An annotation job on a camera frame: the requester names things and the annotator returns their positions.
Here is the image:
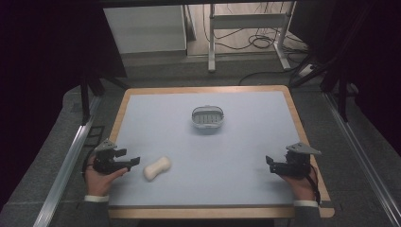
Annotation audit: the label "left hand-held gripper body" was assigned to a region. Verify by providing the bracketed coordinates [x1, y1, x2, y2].
[92, 139, 123, 175]

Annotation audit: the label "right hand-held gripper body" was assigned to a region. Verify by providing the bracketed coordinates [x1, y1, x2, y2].
[283, 142, 323, 180]

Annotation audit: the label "white bone-shaped soap bar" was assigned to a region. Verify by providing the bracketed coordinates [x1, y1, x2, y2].
[143, 155, 173, 183]

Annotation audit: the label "grey oval soap dish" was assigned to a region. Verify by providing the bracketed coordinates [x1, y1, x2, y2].
[191, 105, 225, 130]

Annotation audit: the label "person's left hand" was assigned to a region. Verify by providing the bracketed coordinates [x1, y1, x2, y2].
[84, 156, 129, 198]

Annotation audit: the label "person's right hand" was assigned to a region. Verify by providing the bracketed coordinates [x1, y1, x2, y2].
[278, 165, 319, 202]

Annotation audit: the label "black stand legs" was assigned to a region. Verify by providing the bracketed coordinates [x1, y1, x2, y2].
[319, 56, 360, 123]
[78, 69, 131, 127]

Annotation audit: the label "light blue table mat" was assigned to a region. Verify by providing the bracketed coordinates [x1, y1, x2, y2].
[108, 91, 301, 208]

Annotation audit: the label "white power strip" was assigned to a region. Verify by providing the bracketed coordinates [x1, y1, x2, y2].
[297, 63, 317, 79]

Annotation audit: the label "dark curtain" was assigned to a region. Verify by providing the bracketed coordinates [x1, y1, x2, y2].
[0, 0, 128, 209]
[288, 0, 401, 155]

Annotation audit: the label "white cabinet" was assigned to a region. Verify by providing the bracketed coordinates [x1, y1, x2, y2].
[103, 4, 188, 55]

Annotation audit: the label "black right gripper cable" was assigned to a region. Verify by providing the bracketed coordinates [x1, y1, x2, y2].
[307, 164, 323, 206]

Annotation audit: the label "aluminium floor rail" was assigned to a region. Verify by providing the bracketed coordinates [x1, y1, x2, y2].
[32, 94, 103, 227]
[323, 92, 401, 227]

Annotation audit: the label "black floor cables bundle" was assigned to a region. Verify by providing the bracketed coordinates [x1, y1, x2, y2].
[201, 1, 310, 53]

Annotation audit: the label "white metal desk frame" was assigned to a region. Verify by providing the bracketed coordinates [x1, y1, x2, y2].
[207, 1, 297, 74]

